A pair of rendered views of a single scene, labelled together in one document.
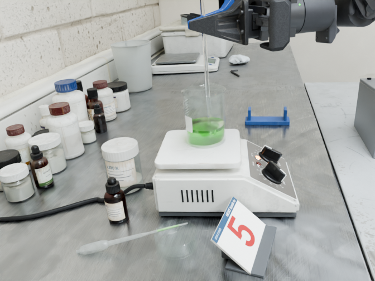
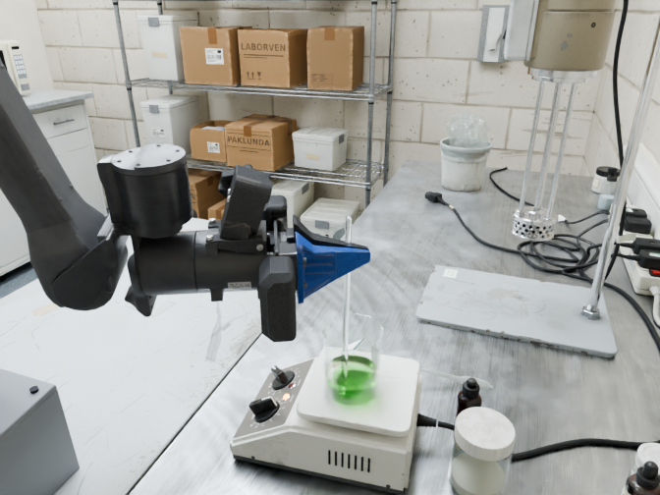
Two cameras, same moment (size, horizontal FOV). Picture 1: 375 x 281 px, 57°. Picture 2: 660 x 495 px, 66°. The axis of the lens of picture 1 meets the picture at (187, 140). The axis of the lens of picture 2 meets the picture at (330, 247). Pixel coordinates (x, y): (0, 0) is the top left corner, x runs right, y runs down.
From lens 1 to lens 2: 93 cm
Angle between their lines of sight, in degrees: 130
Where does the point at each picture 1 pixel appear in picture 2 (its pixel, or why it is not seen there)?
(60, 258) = (505, 385)
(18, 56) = not seen: outside the picture
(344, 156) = (111, 482)
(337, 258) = (267, 353)
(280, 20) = (276, 216)
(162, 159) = (411, 364)
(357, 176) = (146, 435)
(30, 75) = not seen: outside the picture
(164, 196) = not seen: hidden behind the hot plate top
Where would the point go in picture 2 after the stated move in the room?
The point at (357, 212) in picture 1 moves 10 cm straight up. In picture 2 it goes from (207, 386) to (199, 324)
